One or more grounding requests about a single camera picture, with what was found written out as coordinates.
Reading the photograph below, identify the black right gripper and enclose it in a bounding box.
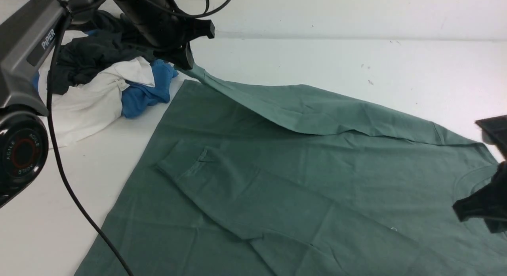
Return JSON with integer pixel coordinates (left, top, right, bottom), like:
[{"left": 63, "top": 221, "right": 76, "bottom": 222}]
[{"left": 452, "top": 161, "right": 507, "bottom": 233}]

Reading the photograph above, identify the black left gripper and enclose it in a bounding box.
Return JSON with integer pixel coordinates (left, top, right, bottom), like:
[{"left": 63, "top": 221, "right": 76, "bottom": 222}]
[{"left": 113, "top": 0, "right": 215, "bottom": 70}]

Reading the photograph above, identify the green long-sleeve shirt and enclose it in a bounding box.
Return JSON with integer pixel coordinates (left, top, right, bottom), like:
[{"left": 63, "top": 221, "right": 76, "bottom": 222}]
[{"left": 74, "top": 63, "right": 507, "bottom": 276}]

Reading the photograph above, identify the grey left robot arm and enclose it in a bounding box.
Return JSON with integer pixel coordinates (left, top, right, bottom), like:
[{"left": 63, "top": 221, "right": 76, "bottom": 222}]
[{"left": 0, "top": 0, "right": 215, "bottom": 206}]

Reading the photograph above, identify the blue garment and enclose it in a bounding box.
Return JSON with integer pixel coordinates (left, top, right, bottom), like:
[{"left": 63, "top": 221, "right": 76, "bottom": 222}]
[{"left": 32, "top": 29, "right": 179, "bottom": 119}]

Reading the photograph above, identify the dark grey garment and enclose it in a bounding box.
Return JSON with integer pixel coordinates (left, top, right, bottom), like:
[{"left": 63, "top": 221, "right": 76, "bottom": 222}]
[{"left": 52, "top": 10, "right": 156, "bottom": 95}]

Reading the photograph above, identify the white garment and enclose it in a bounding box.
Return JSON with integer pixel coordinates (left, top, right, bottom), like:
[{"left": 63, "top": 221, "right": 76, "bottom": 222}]
[{"left": 52, "top": 57, "right": 147, "bottom": 148}]

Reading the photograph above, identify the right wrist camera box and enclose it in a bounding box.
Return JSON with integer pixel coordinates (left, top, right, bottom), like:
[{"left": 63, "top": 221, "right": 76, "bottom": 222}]
[{"left": 475, "top": 115, "right": 507, "bottom": 159}]

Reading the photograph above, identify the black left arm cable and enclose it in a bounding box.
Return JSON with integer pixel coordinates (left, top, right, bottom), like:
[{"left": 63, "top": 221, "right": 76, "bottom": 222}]
[{"left": 46, "top": 0, "right": 237, "bottom": 276}]

